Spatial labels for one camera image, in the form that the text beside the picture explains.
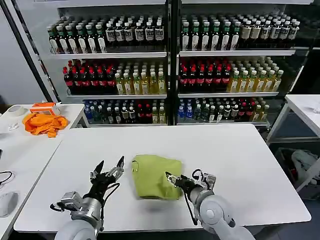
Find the white desk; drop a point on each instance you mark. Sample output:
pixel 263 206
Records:
pixel 25 162

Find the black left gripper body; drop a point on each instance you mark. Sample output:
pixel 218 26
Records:
pixel 101 185

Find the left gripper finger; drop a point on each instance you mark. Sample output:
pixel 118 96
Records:
pixel 117 168
pixel 98 169

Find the light green shirt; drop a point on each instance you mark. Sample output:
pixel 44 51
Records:
pixel 155 177

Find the white table with grey legs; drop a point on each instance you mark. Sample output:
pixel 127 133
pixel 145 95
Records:
pixel 303 110

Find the white tape roll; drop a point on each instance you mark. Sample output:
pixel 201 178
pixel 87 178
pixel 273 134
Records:
pixel 15 109

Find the white rounded work table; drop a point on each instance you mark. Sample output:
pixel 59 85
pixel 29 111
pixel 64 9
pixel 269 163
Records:
pixel 75 155

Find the pale bag on floor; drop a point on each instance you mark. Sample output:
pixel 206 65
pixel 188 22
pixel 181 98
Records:
pixel 302 160

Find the orange and white box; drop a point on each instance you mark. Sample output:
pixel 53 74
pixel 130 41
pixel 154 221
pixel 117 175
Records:
pixel 42 107

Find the crumpled orange cloth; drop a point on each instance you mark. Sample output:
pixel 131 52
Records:
pixel 43 123

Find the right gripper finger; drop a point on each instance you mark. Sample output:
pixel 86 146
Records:
pixel 172 178

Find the white side table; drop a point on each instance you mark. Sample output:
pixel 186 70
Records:
pixel 75 112

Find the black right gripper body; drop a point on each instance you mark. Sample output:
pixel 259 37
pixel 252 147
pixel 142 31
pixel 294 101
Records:
pixel 186 184

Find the black slanted frame post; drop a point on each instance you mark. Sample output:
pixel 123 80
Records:
pixel 30 52

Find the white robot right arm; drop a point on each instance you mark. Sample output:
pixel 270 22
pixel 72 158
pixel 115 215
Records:
pixel 215 210

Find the grey computer mouse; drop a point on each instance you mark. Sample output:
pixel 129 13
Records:
pixel 8 203

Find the clear plastic wrapper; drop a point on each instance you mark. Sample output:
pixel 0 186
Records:
pixel 13 125

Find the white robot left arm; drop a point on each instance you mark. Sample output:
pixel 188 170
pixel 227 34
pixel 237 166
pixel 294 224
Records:
pixel 80 215

